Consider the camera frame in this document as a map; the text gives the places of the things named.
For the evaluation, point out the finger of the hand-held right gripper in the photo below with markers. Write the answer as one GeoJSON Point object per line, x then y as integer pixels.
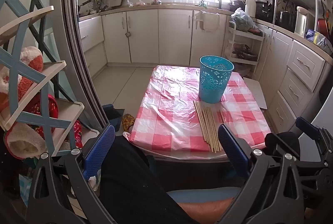
{"type": "Point", "coordinates": [308, 128]}

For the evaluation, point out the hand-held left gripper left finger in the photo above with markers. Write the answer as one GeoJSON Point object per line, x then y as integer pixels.
{"type": "Point", "coordinates": [100, 151]}

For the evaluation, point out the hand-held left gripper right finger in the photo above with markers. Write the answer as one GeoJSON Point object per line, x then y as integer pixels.
{"type": "Point", "coordinates": [232, 151]}

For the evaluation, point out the row of wooden chopsticks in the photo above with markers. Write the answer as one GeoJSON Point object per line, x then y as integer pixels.
{"type": "Point", "coordinates": [206, 127]}

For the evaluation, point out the blue perforated plastic basket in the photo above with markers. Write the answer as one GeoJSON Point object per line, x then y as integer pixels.
{"type": "Point", "coordinates": [214, 81]}

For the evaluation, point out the person's black trouser leg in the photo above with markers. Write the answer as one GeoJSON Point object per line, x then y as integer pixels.
{"type": "Point", "coordinates": [130, 182]}
{"type": "Point", "coordinates": [281, 143]}

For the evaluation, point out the dark blue dustpan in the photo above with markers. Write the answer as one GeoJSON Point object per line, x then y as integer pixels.
{"type": "Point", "coordinates": [113, 114]}

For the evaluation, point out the yellow patterned slipper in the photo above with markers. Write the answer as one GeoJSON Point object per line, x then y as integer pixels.
{"type": "Point", "coordinates": [128, 122]}

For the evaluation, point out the blue seat cushion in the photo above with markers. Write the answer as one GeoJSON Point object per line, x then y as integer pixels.
{"type": "Point", "coordinates": [203, 192]}

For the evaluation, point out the cream kitchen base cabinet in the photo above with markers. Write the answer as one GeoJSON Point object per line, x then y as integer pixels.
{"type": "Point", "coordinates": [91, 39]}
{"type": "Point", "coordinates": [156, 36]}
{"type": "Point", "coordinates": [299, 70]}

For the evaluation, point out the white board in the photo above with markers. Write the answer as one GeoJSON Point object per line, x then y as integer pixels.
{"type": "Point", "coordinates": [256, 92]}

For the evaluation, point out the red floral slipper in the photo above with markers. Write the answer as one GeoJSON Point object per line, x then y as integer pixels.
{"type": "Point", "coordinates": [49, 109]}

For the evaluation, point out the orange seat cushion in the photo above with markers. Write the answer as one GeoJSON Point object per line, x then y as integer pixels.
{"type": "Point", "coordinates": [205, 211]}

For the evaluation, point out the pink white checked tablecloth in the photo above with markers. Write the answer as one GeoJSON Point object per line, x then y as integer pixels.
{"type": "Point", "coordinates": [169, 109]}

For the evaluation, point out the red cream lined slipper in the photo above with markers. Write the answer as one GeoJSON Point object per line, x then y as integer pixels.
{"type": "Point", "coordinates": [23, 140]}

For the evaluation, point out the blue box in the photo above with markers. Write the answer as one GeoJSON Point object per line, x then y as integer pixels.
{"type": "Point", "coordinates": [310, 34]}

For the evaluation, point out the red pot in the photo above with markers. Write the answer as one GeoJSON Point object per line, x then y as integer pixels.
{"type": "Point", "coordinates": [324, 27]}

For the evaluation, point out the white kitchen trolley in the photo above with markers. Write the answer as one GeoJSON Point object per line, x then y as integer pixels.
{"type": "Point", "coordinates": [257, 39]}

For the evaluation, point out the white electric water boiler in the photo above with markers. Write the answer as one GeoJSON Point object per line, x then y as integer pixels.
{"type": "Point", "coordinates": [303, 21]}

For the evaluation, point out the black cooking pot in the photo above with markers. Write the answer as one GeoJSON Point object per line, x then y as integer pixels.
{"type": "Point", "coordinates": [285, 20]}

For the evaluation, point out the white orange plush slipper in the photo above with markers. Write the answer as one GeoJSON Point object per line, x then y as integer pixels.
{"type": "Point", "coordinates": [26, 62]}

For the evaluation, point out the blue beige shoe rack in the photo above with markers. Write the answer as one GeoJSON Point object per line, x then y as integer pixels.
{"type": "Point", "coordinates": [15, 65]}

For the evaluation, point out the bag of green vegetables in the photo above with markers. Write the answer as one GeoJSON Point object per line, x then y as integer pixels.
{"type": "Point", "coordinates": [243, 20]}

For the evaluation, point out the black countertop oven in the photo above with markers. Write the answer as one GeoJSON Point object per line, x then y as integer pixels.
{"type": "Point", "coordinates": [264, 9]}

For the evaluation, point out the white hanging door bin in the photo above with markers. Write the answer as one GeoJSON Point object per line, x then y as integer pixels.
{"type": "Point", "coordinates": [208, 22]}

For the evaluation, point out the black frying pan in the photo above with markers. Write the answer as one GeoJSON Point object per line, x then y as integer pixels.
{"type": "Point", "coordinates": [84, 7]}

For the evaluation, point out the clear plastic bag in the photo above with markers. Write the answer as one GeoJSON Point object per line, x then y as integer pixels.
{"type": "Point", "coordinates": [136, 1]}

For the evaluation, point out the grey sliding door frame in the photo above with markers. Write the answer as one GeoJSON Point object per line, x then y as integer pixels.
{"type": "Point", "coordinates": [78, 57]}

